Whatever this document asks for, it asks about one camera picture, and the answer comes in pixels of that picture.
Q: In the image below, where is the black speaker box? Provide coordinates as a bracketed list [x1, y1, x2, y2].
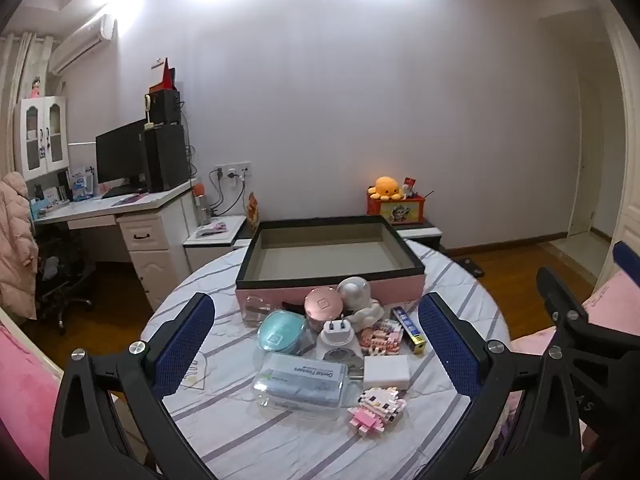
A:
[150, 89, 182, 126]

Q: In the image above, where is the pink puffer jacket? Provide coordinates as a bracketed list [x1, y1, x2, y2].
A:
[0, 171, 38, 321]

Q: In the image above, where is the white glass-door cabinet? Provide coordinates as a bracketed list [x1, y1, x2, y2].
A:
[13, 96, 70, 181]

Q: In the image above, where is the white side table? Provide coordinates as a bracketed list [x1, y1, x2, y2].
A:
[182, 215, 248, 271]

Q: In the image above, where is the black computer tower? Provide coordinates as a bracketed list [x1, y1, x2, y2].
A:
[144, 124, 192, 192]

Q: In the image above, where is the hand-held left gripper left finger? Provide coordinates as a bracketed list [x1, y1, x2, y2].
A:
[48, 291, 236, 480]

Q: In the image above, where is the white plug adapter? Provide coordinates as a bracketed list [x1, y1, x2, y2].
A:
[316, 319, 362, 361]

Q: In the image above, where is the white desk with drawers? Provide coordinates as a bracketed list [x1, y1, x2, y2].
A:
[30, 177, 198, 311]

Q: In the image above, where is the clear plastic flosser box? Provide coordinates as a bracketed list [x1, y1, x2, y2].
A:
[251, 351, 349, 411]

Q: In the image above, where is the clear case with brown stick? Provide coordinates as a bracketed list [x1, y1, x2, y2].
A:
[242, 295, 273, 326]

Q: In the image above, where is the pink box with dark rim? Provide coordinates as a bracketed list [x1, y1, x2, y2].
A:
[235, 216, 426, 323]

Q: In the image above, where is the rose gold round tin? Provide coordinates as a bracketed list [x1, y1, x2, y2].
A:
[303, 286, 346, 333]

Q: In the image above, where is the white charger block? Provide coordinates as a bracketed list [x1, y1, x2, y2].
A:
[361, 355, 412, 391]

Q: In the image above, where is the blue white box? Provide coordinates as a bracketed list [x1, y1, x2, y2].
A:
[70, 167, 96, 201]

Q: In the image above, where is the pink cloth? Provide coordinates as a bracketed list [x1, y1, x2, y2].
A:
[0, 320, 66, 480]

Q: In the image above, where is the wall power outlet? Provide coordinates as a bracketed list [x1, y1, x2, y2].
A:
[215, 161, 252, 181]

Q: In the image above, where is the black computer monitor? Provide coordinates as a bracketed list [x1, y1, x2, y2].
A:
[95, 119, 148, 193]

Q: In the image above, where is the black power cable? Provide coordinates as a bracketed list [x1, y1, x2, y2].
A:
[207, 170, 246, 213]

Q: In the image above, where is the pink embroidered quilt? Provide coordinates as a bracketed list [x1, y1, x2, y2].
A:
[510, 277, 640, 361]

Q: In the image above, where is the white air conditioner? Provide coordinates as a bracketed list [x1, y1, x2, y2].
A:
[48, 14, 117, 75]

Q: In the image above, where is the teal plastic case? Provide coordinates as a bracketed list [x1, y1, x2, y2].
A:
[256, 308, 308, 361]

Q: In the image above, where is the red printed box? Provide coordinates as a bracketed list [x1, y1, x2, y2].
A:
[366, 194, 427, 227]

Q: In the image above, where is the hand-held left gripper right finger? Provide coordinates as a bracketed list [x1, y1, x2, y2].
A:
[417, 291, 583, 480]

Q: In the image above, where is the white door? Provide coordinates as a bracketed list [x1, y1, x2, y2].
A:
[567, 67, 603, 236]

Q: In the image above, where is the black bathroom scale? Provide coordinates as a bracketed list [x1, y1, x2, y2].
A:
[452, 255, 487, 278]

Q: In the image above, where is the red triangular ornament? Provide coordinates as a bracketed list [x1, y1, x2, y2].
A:
[150, 57, 177, 93]

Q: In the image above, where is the black white low cabinet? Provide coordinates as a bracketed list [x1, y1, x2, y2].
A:
[395, 220, 445, 251]

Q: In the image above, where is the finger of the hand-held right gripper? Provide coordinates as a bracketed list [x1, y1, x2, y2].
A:
[536, 266, 640, 361]
[612, 241, 640, 276]

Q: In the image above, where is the clear bottle orange cap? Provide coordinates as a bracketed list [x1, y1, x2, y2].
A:
[192, 182, 211, 226]

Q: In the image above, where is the pink purple block figure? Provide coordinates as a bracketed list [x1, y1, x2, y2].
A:
[347, 386, 407, 436]

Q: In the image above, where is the dark blue small box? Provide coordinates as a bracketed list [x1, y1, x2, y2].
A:
[391, 306, 428, 356]

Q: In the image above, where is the black office chair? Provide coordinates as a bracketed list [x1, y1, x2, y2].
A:
[32, 220, 96, 336]

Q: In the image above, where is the white astronaut figurine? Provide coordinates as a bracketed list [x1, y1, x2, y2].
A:
[336, 276, 383, 333]

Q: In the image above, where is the orange octopus plush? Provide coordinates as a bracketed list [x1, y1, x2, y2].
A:
[367, 176, 405, 201]

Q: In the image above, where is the pink white striped block figure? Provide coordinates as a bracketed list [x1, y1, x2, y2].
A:
[357, 317, 403, 356]

